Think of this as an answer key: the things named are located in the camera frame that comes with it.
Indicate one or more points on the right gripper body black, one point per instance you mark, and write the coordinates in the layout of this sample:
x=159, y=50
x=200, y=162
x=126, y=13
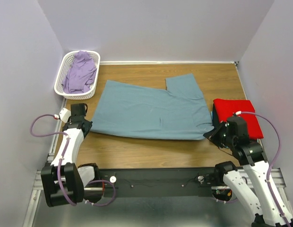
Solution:
x=219, y=136

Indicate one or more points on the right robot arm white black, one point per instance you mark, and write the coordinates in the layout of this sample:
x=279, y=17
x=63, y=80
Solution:
x=263, y=201

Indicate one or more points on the purple t shirt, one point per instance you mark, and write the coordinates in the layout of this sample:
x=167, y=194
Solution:
x=80, y=75

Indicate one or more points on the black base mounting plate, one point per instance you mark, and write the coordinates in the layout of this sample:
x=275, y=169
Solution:
x=154, y=182

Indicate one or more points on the folded black t shirt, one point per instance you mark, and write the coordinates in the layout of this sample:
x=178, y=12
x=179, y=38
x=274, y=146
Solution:
x=215, y=118

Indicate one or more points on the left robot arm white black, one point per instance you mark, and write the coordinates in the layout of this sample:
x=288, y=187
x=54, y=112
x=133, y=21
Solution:
x=63, y=182

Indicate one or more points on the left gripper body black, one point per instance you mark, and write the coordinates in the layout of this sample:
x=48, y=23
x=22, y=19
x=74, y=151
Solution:
x=90, y=123

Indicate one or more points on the blue-grey t shirt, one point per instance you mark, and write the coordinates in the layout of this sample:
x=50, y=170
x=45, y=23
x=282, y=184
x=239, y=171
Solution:
x=178, y=112

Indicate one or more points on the aluminium extrusion frame rail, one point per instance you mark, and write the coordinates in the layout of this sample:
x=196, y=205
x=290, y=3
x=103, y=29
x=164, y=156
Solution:
x=251, y=184

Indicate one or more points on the white perforated plastic basket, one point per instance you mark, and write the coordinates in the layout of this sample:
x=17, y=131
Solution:
x=65, y=65

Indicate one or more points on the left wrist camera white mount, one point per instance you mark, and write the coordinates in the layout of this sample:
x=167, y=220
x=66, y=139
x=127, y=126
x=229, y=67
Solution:
x=63, y=115

